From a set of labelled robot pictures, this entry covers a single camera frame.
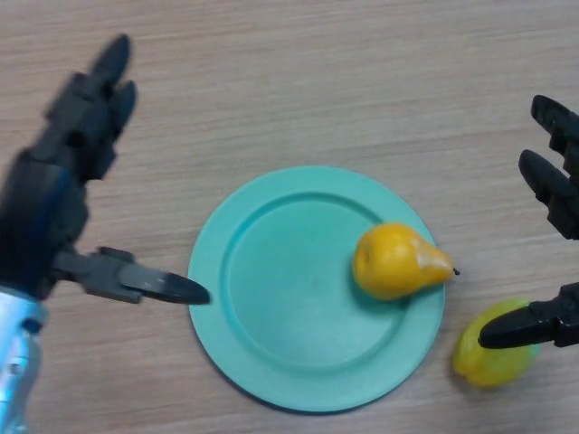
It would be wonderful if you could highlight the yellow green starfruit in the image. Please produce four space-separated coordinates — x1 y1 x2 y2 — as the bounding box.
451 297 542 389

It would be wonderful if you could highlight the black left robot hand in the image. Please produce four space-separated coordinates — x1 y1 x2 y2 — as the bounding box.
0 33 212 307

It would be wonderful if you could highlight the green round plate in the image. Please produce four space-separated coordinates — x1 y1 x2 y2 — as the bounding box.
187 165 447 413

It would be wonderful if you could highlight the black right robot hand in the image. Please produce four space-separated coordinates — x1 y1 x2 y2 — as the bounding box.
478 94 579 350

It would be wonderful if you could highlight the yellow pear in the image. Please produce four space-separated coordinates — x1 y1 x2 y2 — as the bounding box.
351 221 461 302

